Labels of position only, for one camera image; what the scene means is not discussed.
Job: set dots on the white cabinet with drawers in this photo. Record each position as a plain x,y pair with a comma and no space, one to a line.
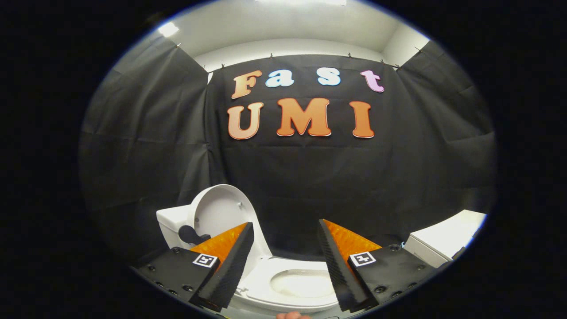
447,237

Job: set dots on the black round lid tab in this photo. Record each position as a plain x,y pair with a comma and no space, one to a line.
188,234

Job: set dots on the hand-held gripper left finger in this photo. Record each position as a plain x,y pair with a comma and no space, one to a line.
232,266

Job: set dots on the white toilet lid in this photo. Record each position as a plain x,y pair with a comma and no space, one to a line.
221,208

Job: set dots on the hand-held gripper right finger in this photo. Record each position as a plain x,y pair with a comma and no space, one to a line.
339,270

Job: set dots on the black backdrop cloth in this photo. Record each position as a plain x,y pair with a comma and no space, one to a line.
310,177

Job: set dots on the ceiling light panel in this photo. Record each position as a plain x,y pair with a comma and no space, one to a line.
168,29
301,1

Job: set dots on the white toilet bowl with seat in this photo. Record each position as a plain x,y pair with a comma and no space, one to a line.
270,270

